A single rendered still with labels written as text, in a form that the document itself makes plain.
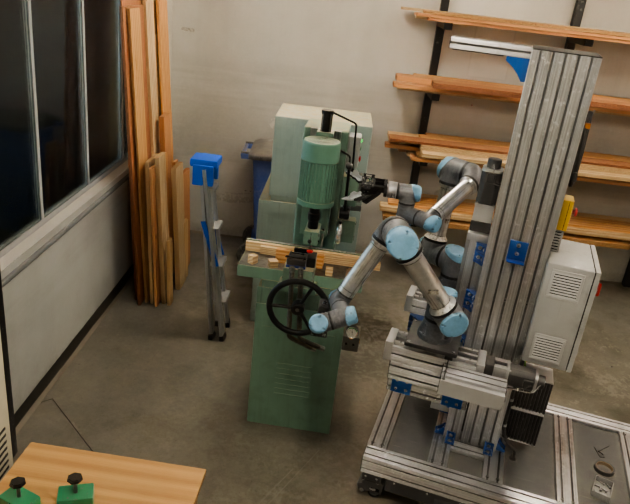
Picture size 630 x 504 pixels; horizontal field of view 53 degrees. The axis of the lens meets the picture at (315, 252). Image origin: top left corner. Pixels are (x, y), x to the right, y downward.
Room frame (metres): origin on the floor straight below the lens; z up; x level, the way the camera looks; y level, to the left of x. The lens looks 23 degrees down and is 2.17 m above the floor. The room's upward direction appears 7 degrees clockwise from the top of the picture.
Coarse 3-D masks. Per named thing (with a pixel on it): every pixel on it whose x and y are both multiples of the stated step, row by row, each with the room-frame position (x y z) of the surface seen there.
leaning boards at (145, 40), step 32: (128, 0) 4.03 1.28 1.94; (160, 0) 4.53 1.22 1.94; (128, 32) 3.92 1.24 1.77; (160, 32) 4.49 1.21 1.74; (128, 64) 3.88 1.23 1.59; (160, 64) 4.47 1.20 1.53; (128, 96) 3.85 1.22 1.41; (160, 96) 4.47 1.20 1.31; (128, 128) 3.83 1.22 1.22; (160, 128) 4.27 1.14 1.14; (128, 160) 3.91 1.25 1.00; (160, 160) 3.93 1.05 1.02; (160, 192) 3.90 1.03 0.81; (160, 224) 3.89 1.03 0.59; (160, 256) 3.89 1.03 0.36; (160, 288) 3.93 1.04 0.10
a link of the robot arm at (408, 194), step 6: (402, 186) 2.75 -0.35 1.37; (408, 186) 2.75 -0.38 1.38; (414, 186) 2.76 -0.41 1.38; (420, 186) 2.77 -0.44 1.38; (402, 192) 2.74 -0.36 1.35; (408, 192) 2.74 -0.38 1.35; (414, 192) 2.74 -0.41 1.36; (420, 192) 2.74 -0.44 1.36; (396, 198) 2.75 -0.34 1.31; (402, 198) 2.74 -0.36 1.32; (408, 198) 2.74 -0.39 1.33; (414, 198) 2.74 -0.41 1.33; (420, 198) 2.75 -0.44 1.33; (408, 204) 2.74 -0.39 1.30
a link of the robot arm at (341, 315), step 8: (336, 304) 2.28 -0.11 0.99; (344, 304) 2.28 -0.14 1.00; (328, 312) 2.23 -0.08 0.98; (336, 312) 2.22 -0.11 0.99; (344, 312) 2.21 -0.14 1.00; (352, 312) 2.21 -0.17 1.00; (336, 320) 2.20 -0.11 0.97; (344, 320) 2.20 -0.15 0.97; (352, 320) 2.20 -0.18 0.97; (336, 328) 2.20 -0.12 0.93
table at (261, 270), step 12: (252, 252) 2.91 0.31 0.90; (240, 264) 2.75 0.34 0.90; (264, 264) 2.78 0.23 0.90; (324, 264) 2.86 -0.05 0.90; (252, 276) 2.75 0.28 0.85; (264, 276) 2.74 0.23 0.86; (276, 276) 2.74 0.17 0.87; (324, 276) 2.73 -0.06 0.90; (336, 276) 2.74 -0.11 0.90; (336, 288) 2.72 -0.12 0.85; (360, 288) 2.71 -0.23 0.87
